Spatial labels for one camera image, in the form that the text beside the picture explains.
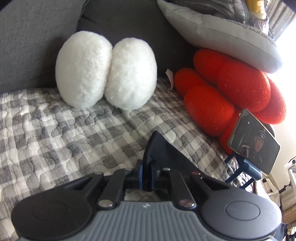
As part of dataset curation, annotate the cream black raglan sweatshirt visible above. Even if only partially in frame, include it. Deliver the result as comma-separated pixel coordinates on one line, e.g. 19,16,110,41
141,130,230,192

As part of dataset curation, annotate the blue stool phone stand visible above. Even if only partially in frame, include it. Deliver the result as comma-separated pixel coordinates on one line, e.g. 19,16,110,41
224,152,262,189

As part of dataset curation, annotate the smartphone playing video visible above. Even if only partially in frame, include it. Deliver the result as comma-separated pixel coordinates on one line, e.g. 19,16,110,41
228,109,280,175

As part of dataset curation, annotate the grey checked quilted bedcover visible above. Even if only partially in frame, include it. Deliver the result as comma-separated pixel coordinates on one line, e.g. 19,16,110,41
1,78,238,240

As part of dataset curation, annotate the red flower plush cushion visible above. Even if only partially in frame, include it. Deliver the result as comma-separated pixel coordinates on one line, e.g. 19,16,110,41
174,49,287,154

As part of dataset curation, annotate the white fluffy plush toy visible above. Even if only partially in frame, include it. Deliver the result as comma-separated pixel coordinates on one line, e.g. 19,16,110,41
55,31,158,110

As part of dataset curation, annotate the grey white pillow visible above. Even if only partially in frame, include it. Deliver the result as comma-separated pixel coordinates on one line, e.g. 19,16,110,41
157,1,282,73

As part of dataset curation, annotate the grey diaper bag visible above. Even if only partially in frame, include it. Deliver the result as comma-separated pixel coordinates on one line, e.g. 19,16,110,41
171,0,273,37

